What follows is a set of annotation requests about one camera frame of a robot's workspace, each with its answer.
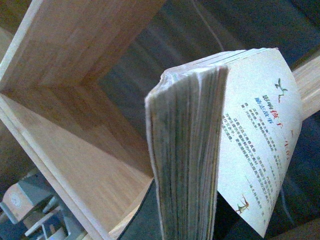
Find colourful white paperback book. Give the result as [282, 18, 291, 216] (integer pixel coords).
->
[145, 48, 303, 240]

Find wooden bookshelf unit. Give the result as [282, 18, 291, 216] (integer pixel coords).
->
[0, 0, 320, 240]

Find white hanging cable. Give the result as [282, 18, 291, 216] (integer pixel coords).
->
[192, 0, 226, 53]

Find grey metal frame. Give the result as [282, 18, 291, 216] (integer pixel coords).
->
[0, 173, 83, 240]

